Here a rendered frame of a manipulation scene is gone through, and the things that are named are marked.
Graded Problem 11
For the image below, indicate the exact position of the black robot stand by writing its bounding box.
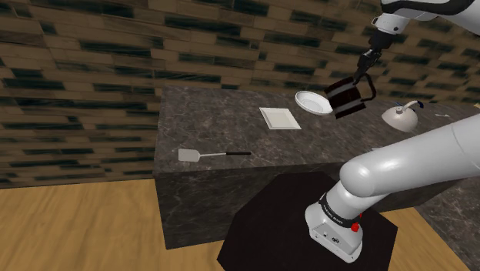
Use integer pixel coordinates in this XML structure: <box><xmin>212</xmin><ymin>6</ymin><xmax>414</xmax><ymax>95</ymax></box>
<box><xmin>216</xmin><ymin>171</ymin><xmax>399</xmax><ymax>271</ymax></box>

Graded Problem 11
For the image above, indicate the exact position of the white bowl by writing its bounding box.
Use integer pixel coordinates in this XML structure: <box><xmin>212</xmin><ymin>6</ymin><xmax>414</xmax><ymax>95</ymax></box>
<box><xmin>294</xmin><ymin>90</ymin><xmax>335</xmax><ymax>116</ymax></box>

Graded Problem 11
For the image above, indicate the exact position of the dark mug with white bands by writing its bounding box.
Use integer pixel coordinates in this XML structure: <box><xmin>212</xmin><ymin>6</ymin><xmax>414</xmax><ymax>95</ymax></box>
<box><xmin>323</xmin><ymin>72</ymin><xmax>378</xmax><ymax>120</ymax></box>

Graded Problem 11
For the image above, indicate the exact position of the white square plate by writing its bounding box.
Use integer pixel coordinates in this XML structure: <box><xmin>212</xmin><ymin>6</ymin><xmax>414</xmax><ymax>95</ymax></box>
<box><xmin>258</xmin><ymin>107</ymin><xmax>302</xmax><ymax>131</ymax></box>

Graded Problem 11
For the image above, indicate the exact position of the white kettle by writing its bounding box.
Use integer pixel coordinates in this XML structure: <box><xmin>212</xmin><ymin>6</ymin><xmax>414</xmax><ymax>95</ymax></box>
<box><xmin>381</xmin><ymin>99</ymin><xmax>425</xmax><ymax>133</ymax></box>

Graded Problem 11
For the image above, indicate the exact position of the grey spatula with black handle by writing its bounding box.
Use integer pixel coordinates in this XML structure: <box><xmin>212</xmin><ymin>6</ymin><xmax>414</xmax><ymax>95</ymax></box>
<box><xmin>178</xmin><ymin>148</ymin><xmax>252</xmax><ymax>163</ymax></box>

